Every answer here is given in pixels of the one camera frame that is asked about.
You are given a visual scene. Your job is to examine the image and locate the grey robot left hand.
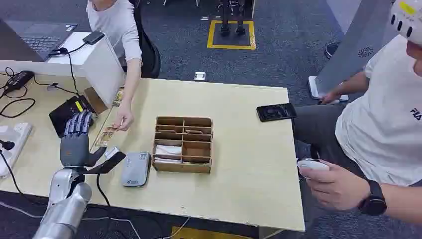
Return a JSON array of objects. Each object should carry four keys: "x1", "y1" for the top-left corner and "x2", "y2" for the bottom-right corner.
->
[{"x1": 59, "y1": 110, "x2": 107, "y2": 169}]

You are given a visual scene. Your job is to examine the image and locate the white handheld controller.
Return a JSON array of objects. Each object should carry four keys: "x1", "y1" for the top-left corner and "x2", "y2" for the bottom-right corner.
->
[{"x1": 297, "y1": 158, "x2": 330, "y2": 180}]

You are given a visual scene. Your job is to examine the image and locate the black box with yellow label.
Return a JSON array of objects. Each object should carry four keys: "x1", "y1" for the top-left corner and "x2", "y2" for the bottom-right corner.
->
[{"x1": 48, "y1": 95, "x2": 98, "y2": 138}]

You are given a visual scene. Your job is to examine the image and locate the brown cardboard piece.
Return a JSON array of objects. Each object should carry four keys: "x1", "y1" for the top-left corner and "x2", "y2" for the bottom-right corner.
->
[{"x1": 82, "y1": 86, "x2": 109, "y2": 116}]

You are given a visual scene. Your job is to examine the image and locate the person's hand holding card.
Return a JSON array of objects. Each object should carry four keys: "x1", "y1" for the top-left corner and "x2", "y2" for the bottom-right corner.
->
[{"x1": 112, "y1": 105, "x2": 135, "y2": 132}]

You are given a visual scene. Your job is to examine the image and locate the white power strip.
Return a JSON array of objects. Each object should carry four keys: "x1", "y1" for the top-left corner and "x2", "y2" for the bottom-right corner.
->
[{"x1": 0, "y1": 122, "x2": 33, "y2": 179}]

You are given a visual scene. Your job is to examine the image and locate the grey card reader device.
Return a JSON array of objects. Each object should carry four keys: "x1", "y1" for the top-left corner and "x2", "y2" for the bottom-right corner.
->
[{"x1": 121, "y1": 151, "x2": 152, "y2": 188}]

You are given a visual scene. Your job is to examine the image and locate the white desk partition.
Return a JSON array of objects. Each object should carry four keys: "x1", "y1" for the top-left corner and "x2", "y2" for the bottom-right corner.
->
[{"x1": 0, "y1": 32, "x2": 126, "y2": 106}]

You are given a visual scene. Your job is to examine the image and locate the black power brick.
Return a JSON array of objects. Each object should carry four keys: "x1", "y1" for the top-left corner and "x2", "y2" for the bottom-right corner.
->
[{"x1": 3, "y1": 70, "x2": 35, "y2": 93}]

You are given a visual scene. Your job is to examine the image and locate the white card stack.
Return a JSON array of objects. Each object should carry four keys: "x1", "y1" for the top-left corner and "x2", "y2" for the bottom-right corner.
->
[{"x1": 155, "y1": 144, "x2": 183, "y2": 164}]

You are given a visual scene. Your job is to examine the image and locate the small black adapter box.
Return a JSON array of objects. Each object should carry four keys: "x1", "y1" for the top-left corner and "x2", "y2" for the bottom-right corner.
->
[{"x1": 82, "y1": 30, "x2": 106, "y2": 46}]

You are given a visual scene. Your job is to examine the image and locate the dark laptop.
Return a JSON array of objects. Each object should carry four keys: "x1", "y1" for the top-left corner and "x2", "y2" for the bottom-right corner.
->
[{"x1": 0, "y1": 18, "x2": 79, "y2": 63}]

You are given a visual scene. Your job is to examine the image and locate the wooden compartment card box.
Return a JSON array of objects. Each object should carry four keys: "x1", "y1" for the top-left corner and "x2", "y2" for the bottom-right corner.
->
[{"x1": 151, "y1": 116, "x2": 214, "y2": 174}]

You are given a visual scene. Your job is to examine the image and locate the person across desk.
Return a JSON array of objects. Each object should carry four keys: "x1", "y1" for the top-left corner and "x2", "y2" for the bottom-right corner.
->
[{"x1": 86, "y1": 0, "x2": 143, "y2": 132}]

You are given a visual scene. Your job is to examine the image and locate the yellow floor tape strip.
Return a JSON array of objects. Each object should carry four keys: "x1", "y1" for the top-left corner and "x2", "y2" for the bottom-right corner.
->
[{"x1": 171, "y1": 226, "x2": 254, "y2": 239}]

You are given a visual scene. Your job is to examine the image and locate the black robot legs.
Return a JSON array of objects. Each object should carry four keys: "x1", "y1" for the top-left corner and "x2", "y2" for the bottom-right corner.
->
[{"x1": 217, "y1": 0, "x2": 248, "y2": 36}]

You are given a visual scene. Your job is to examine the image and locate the black smartphone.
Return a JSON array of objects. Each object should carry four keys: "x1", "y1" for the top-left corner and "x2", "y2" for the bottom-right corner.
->
[{"x1": 256, "y1": 103, "x2": 298, "y2": 122}]

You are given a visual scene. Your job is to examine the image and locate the white panel base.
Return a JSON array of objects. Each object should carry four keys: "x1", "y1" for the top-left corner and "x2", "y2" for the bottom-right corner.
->
[{"x1": 307, "y1": 76, "x2": 349, "y2": 101}]

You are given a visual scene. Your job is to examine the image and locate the person's resting hand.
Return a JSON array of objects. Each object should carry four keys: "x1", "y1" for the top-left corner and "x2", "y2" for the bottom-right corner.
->
[{"x1": 319, "y1": 91, "x2": 342, "y2": 105}]

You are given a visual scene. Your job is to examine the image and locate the person's hand holding controller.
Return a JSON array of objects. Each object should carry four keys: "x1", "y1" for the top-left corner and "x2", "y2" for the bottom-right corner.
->
[{"x1": 298, "y1": 160, "x2": 372, "y2": 212}]

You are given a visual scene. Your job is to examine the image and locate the dark shoe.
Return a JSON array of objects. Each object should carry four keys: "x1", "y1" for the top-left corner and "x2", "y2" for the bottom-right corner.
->
[{"x1": 323, "y1": 41, "x2": 342, "y2": 60}]

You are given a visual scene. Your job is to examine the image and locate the grey standing panel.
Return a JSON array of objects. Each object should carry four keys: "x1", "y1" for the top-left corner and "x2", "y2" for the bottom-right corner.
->
[{"x1": 315, "y1": 0, "x2": 396, "y2": 95}]

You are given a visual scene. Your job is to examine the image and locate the black wristwatch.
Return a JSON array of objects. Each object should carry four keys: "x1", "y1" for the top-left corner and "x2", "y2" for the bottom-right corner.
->
[{"x1": 357, "y1": 179, "x2": 388, "y2": 218}]

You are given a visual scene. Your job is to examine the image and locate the person with white helmet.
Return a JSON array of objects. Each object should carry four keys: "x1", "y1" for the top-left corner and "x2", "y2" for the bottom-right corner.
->
[{"x1": 292, "y1": 0, "x2": 422, "y2": 225}]

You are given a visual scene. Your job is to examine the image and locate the white helmet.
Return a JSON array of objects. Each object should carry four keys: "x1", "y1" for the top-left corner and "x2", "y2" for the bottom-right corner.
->
[{"x1": 389, "y1": 0, "x2": 422, "y2": 45}]

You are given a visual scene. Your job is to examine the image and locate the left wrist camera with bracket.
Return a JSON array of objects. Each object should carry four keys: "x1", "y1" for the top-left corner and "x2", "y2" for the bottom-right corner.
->
[{"x1": 84, "y1": 146, "x2": 126, "y2": 175}]

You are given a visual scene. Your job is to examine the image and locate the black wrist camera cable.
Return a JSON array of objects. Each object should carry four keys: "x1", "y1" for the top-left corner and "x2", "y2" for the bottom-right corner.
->
[{"x1": 96, "y1": 173, "x2": 131, "y2": 239}]

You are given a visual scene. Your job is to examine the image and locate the black looped power cable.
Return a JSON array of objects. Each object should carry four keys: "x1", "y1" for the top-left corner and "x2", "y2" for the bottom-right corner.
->
[{"x1": 0, "y1": 67, "x2": 36, "y2": 119}]

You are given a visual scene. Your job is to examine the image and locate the black plug cable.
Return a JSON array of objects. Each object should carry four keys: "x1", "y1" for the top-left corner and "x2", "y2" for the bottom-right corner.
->
[{"x1": 0, "y1": 150, "x2": 32, "y2": 200}]

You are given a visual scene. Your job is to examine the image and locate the black adapter cable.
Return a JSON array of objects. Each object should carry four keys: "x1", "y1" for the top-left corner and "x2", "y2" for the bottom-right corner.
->
[{"x1": 48, "y1": 42, "x2": 87, "y2": 97}]

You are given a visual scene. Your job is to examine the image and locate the white floor cable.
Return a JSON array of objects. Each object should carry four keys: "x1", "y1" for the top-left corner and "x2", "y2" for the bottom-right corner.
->
[{"x1": 0, "y1": 201, "x2": 142, "y2": 239}]

